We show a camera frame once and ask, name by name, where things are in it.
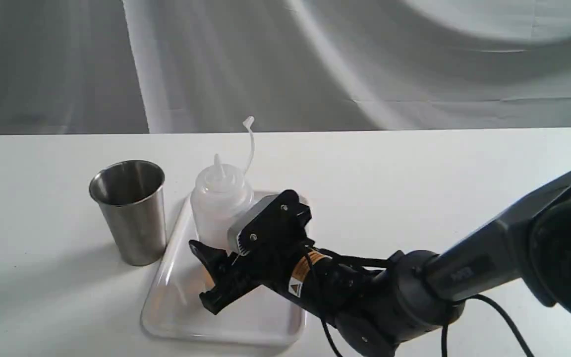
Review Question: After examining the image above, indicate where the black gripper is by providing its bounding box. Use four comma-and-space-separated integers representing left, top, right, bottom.
188, 238, 331, 315

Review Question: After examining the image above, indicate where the plastic squeeze bottle with oil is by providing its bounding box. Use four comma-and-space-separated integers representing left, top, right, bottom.
190, 116, 256, 288

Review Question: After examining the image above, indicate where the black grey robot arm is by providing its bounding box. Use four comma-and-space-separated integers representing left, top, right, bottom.
188, 171, 571, 357

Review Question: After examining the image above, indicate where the stainless steel cup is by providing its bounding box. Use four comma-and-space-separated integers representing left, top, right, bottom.
88, 160, 167, 266

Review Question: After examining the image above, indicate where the white rectangular plastic tray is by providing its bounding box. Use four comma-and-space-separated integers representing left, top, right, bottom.
141, 197, 308, 348

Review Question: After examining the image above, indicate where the grey backdrop cloth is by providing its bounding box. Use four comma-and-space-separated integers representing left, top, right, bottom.
0, 0, 571, 135

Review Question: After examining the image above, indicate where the black cable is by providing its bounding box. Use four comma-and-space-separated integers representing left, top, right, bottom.
301, 248, 535, 357

